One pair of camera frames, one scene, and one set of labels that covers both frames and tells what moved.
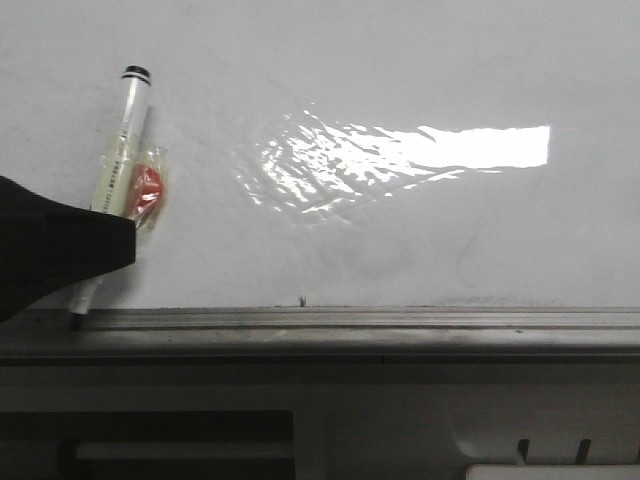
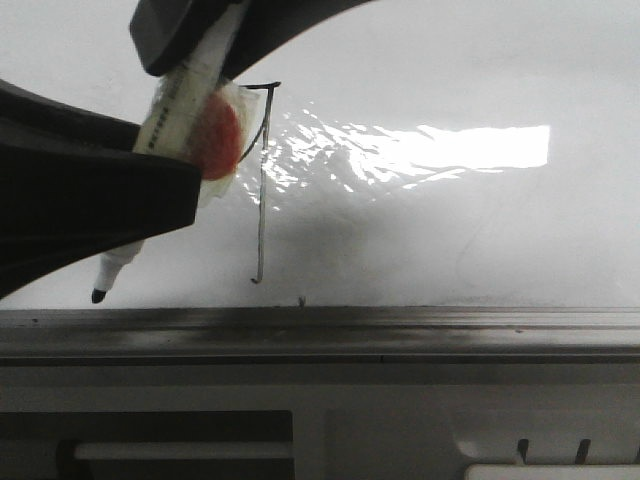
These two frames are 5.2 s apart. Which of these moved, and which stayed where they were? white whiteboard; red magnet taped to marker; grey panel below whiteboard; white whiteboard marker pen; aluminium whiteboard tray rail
Moved: white whiteboard marker pen; red magnet taped to marker
Stayed: white whiteboard; aluminium whiteboard tray rail; grey panel below whiteboard
